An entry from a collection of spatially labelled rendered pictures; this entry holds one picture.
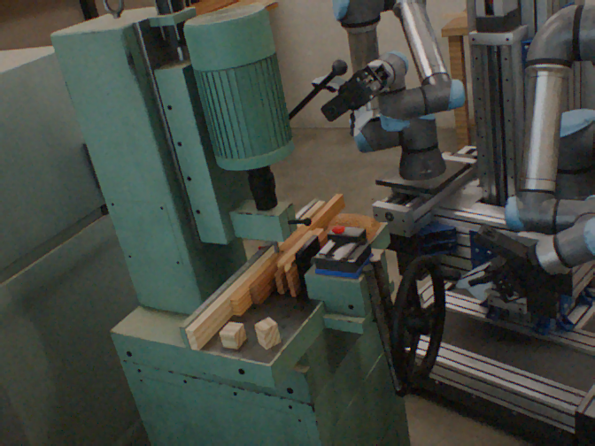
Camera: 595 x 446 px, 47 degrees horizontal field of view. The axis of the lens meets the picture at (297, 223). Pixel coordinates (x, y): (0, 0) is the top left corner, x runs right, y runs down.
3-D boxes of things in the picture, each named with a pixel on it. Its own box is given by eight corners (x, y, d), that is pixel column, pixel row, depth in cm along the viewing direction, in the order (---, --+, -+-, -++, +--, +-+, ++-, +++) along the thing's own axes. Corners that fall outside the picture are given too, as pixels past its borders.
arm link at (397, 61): (413, 80, 176) (409, 47, 173) (397, 93, 168) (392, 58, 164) (384, 80, 180) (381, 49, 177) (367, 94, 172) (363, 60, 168)
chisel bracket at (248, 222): (285, 249, 155) (278, 215, 151) (235, 243, 162) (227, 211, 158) (301, 233, 160) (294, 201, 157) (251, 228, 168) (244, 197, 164)
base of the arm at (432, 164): (416, 159, 231) (413, 132, 227) (454, 165, 221) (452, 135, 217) (390, 176, 222) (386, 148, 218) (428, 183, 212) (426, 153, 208)
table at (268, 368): (318, 401, 128) (312, 375, 126) (191, 372, 144) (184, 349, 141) (426, 244, 174) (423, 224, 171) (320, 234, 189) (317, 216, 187)
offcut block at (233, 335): (247, 338, 141) (243, 323, 139) (237, 349, 138) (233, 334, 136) (233, 335, 142) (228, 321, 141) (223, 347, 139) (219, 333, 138)
